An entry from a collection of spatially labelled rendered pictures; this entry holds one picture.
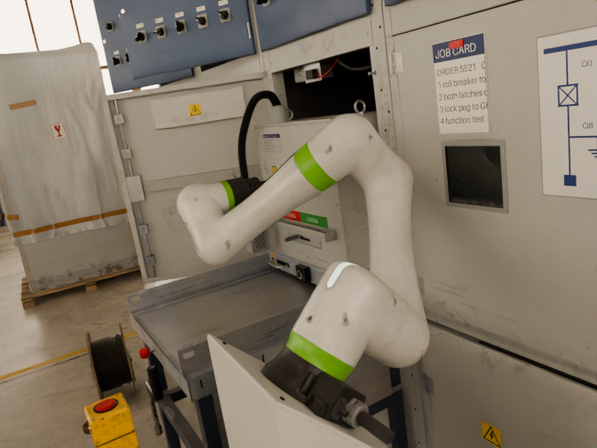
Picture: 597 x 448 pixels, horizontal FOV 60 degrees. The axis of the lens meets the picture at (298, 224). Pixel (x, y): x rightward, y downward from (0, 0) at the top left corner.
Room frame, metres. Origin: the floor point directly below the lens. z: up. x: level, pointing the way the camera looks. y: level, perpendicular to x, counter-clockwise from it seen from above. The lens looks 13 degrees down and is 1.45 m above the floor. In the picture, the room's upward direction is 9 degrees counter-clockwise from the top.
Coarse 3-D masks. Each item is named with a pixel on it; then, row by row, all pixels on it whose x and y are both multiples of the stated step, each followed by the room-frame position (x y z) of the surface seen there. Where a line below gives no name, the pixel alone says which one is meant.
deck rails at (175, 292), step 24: (240, 264) 1.84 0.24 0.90; (264, 264) 1.89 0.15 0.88; (168, 288) 1.71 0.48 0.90; (192, 288) 1.75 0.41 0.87; (216, 288) 1.76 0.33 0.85; (144, 312) 1.63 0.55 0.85; (288, 312) 1.30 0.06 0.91; (216, 336) 1.20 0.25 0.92; (240, 336) 1.23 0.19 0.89; (264, 336) 1.26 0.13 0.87; (192, 360) 1.17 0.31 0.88
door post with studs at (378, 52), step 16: (384, 48) 1.42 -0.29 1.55; (384, 64) 1.43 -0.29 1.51; (384, 80) 1.44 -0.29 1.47; (384, 96) 1.44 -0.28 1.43; (384, 112) 1.45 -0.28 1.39; (384, 128) 1.46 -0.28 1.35; (416, 368) 1.43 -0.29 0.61; (416, 384) 1.44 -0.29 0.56; (416, 400) 1.44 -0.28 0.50; (416, 416) 1.45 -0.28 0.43
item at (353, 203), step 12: (300, 120) 1.79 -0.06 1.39; (312, 120) 1.53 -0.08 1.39; (324, 120) 1.47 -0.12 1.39; (372, 120) 1.52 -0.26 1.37; (348, 180) 1.46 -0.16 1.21; (348, 192) 1.46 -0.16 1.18; (360, 192) 1.48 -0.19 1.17; (348, 204) 1.46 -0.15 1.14; (360, 204) 1.48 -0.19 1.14; (348, 216) 1.46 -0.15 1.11; (360, 216) 1.48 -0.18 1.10; (348, 228) 1.45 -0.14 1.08; (360, 228) 1.47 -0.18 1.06; (348, 240) 1.45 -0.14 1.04; (360, 240) 1.47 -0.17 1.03; (348, 252) 1.45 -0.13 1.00; (360, 252) 1.47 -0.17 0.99; (360, 264) 1.47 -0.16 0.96
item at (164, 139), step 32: (128, 96) 1.99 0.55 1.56; (160, 96) 2.02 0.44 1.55; (192, 96) 2.00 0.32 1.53; (224, 96) 2.01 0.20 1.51; (128, 128) 2.02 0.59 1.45; (160, 128) 2.00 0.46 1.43; (192, 128) 2.03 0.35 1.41; (224, 128) 2.03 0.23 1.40; (128, 160) 2.00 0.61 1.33; (160, 160) 2.02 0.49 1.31; (192, 160) 2.03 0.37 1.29; (224, 160) 2.03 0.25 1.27; (256, 160) 2.04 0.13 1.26; (128, 192) 1.99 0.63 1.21; (160, 192) 2.02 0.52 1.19; (160, 224) 2.02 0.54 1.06; (160, 256) 2.02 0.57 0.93; (192, 256) 2.02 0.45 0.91
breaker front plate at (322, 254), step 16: (256, 128) 1.86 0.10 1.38; (272, 128) 1.75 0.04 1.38; (288, 128) 1.66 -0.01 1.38; (304, 128) 1.57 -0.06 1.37; (320, 128) 1.50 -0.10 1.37; (288, 144) 1.67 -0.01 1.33; (272, 160) 1.79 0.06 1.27; (336, 192) 1.46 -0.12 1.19; (304, 208) 1.63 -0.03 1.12; (320, 208) 1.55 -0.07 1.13; (336, 208) 1.47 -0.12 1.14; (304, 224) 1.65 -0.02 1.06; (336, 224) 1.48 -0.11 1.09; (304, 240) 1.66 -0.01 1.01; (336, 240) 1.49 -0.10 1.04; (304, 256) 1.68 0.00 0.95; (320, 256) 1.58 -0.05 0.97; (336, 256) 1.50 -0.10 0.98
